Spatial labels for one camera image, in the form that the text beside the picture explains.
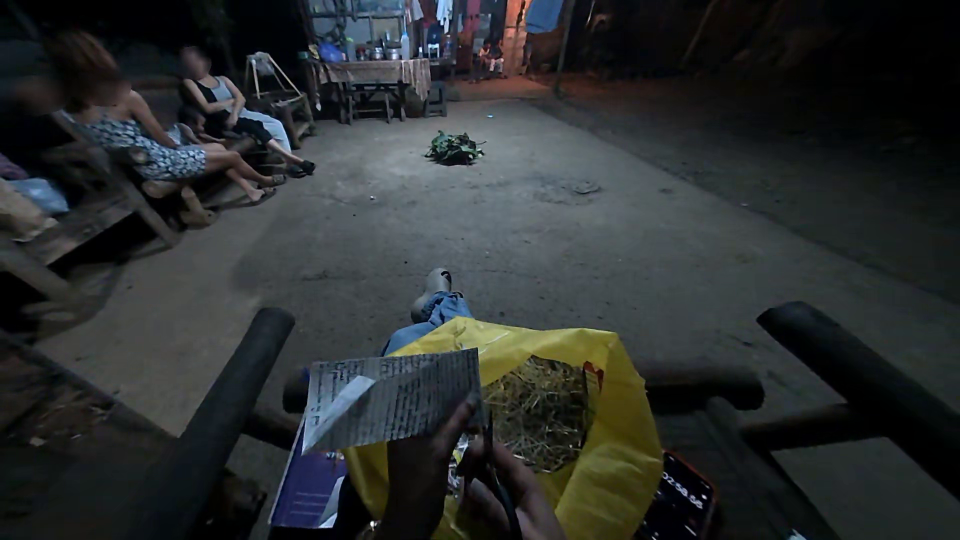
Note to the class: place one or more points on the person's left hand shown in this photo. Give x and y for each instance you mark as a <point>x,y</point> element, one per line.
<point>416,480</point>

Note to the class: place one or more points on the person's right hand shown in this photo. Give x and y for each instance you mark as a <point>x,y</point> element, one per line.
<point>536,502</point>

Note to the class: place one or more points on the person's left thumb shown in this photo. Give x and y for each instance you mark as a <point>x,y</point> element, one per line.
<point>454,425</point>

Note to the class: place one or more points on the person's right fingers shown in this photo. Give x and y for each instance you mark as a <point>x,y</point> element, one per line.
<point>510,469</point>

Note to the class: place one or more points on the dark scissors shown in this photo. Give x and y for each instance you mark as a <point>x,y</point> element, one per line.
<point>504,495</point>

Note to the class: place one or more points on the printed paper sheet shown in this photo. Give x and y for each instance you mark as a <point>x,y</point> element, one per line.
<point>405,397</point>

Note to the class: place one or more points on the pile of dry straw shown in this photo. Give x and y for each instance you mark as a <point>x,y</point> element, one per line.
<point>541,412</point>

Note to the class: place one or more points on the person's legs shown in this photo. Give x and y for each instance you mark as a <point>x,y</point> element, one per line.
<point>427,326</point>

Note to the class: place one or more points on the yellow bag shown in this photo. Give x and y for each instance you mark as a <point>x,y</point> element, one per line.
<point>626,450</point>

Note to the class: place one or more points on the purple book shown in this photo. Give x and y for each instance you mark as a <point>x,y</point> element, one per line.
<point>296,491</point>

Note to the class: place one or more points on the smartphone with dark screen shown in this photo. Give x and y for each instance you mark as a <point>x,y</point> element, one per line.
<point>679,502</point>

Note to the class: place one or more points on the pile of green leaves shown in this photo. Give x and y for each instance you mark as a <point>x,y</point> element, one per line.
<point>454,148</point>

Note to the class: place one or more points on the small dark stool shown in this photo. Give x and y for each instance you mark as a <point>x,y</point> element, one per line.
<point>436,100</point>

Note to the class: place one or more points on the dark wooden log chair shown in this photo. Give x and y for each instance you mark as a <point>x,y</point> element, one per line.
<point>832,352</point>

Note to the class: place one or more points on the wooden chair with cloth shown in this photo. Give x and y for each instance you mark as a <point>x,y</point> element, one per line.
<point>296,109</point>

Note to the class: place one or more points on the table with patterned cloth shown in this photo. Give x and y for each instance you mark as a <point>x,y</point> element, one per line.
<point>375,73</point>

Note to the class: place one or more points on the wooden bench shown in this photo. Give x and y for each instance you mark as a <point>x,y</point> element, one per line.
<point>139,199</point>

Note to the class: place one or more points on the hanging clothes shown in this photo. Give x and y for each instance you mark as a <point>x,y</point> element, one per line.
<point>444,13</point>

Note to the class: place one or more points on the blue hanging cloth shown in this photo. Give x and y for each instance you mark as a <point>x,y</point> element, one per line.
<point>544,16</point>

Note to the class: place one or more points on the pale plastic bag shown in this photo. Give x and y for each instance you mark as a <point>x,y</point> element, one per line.
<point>43,195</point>

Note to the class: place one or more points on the beige cloth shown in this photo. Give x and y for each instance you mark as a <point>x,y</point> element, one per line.
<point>19,214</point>

